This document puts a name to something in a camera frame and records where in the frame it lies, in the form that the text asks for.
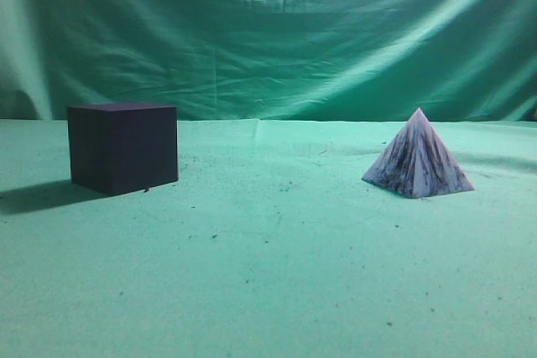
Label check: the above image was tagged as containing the white black-streaked square pyramid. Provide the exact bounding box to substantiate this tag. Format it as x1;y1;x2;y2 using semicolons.
362;108;475;199

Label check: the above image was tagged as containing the dark purple cube block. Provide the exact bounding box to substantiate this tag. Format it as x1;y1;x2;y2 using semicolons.
66;102;179;195

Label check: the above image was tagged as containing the green table cloth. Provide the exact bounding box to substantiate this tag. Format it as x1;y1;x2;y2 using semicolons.
1;120;536;357

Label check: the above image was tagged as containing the green cloth backdrop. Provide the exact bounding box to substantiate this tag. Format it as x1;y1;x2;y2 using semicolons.
1;0;536;122

